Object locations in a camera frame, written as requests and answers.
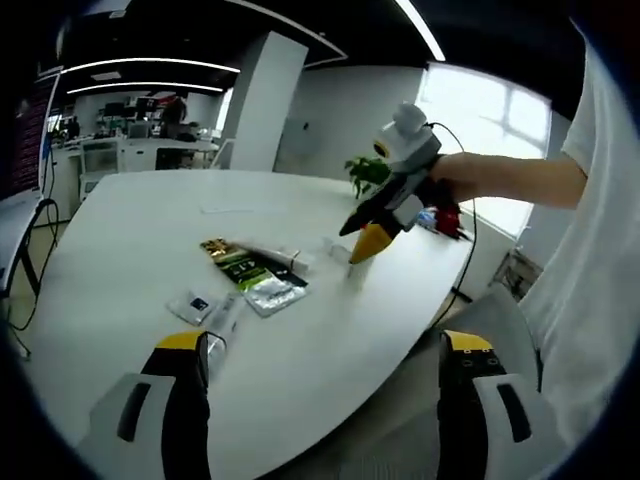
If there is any green black skincare sachet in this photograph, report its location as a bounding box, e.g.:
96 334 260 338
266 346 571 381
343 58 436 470
213 248 281 297

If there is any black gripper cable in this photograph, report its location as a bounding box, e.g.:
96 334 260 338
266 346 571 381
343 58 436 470
424 121 479 304

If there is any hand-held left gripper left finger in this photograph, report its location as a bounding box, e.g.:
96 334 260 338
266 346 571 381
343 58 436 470
79 331 211 480

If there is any bright window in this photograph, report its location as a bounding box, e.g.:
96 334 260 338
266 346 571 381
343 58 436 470
419 63 554 239

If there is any silver blue skincare sachet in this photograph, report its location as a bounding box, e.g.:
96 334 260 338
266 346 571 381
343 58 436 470
242 267 310 318

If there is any black desk cable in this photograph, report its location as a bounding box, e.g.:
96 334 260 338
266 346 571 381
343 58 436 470
0 197 62 359

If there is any long ceiling light strip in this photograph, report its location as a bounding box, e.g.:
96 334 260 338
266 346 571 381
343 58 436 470
394 0 446 62

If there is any person's white shirt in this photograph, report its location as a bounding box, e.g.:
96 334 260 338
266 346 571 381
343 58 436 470
517 42 640 451

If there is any white skincare tube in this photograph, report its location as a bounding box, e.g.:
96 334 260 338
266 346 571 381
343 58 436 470
233 241 315 275

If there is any potted green plant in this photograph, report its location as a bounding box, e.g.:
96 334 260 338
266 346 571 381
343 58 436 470
344 155 394 200

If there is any person's right hand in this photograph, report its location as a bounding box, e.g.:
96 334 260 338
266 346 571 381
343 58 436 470
428 152 479 201

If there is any red cloth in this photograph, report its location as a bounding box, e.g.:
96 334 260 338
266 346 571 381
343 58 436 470
433 199 462 240

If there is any small clear skincare sachet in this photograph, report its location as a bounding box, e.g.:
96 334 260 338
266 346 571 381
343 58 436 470
166 291 222 327

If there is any gold skincare sachet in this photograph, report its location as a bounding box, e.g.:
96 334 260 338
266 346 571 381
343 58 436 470
199 237 234 262

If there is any white office workstation row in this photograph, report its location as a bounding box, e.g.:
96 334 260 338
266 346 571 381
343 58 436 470
49 133 222 201

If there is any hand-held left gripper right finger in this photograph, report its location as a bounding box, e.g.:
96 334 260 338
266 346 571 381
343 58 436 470
437 329 551 480

